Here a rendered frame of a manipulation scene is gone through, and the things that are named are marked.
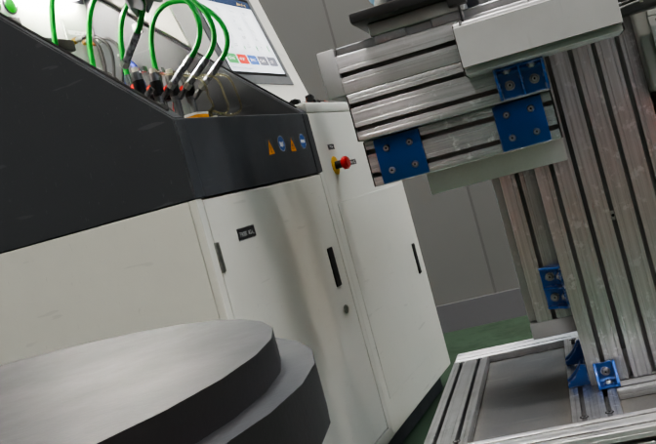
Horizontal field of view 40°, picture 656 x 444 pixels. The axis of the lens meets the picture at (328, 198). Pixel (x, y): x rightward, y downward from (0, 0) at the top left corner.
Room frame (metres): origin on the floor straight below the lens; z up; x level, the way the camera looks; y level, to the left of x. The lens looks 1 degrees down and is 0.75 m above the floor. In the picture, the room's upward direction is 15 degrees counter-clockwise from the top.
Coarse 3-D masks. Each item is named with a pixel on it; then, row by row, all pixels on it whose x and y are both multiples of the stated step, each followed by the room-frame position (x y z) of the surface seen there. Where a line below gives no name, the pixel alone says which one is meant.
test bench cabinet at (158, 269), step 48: (48, 240) 1.85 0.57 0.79; (96, 240) 1.81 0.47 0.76; (144, 240) 1.77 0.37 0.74; (192, 240) 1.73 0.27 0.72; (0, 288) 1.90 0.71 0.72; (48, 288) 1.86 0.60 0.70; (96, 288) 1.82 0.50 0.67; (144, 288) 1.78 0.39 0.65; (192, 288) 1.74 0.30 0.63; (0, 336) 1.91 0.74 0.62; (48, 336) 1.87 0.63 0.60; (96, 336) 1.83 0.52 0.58; (384, 432) 2.33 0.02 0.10
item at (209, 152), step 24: (192, 120) 1.79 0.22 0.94; (216, 120) 1.88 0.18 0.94; (240, 120) 1.99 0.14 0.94; (264, 120) 2.11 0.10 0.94; (288, 120) 2.24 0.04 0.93; (192, 144) 1.77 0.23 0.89; (216, 144) 1.86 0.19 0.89; (240, 144) 1.96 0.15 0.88; (264, 144) 2.07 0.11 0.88; (288, 144) 2.21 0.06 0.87; (216, 168) 1.83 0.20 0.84; (240, 168) 1.93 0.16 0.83; (264, 168) 2.04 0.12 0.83; (288, 168) 2.17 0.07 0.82; (312, 168) 2.32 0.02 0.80; (216, 192) 1.80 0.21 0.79
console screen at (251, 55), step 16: (208, 0) 2.74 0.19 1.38; (224, 0) 2.85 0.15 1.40; (240, 0) 2.98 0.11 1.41; (224, 16) 2.78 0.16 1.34; (240, 16) 2.91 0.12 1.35; (256, 16) 3.04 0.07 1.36; (208, 32) 2.62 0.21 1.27; (240, 32) 2.84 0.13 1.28; (256, 32) 2.96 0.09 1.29; (240, 48) 2.77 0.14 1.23; (256, 48) 2.89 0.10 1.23; (272, 48) 3.02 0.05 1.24; (224, 64) 2.60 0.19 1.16; (240, 64) 2.71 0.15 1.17; (256, 64) 2.82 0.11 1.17; (272, 64) 2.94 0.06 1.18; (256, 80) 2.75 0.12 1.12; (272, 80) 2.88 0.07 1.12; (288, 80) 3.00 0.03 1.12
